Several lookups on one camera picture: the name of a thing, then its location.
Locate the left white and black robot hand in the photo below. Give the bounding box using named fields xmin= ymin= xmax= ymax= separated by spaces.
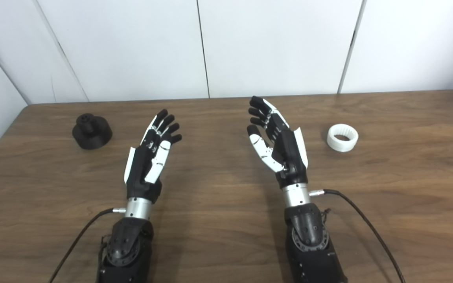
xmin=123 ymin=109 xmax=182 ymax=204

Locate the white toothed plastic ring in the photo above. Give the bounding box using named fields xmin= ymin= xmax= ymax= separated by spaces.
xmin=327 ymin=124 xmax=359 ymax=153

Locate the round black plastic part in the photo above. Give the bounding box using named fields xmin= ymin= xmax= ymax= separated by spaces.
xmin=72 ymin=113 xmax=113 ymax=150

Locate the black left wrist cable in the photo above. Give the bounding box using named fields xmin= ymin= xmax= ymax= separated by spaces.
xmin=49 ymin=208 xmax=127 ymax=283

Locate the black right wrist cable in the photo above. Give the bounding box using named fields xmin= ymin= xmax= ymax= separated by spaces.
xmin=309 ymin=189 xmax=407 ymax=283

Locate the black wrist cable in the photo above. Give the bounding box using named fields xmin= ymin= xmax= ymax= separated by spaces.
xmin=309 ymin=189 xmax=407 ymax=283
xmin=49 ymin=208 xmax=127 ymax=283

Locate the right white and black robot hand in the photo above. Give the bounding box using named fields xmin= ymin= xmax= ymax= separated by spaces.
xmin=247 ymin=96 xmax=309 ymax=188

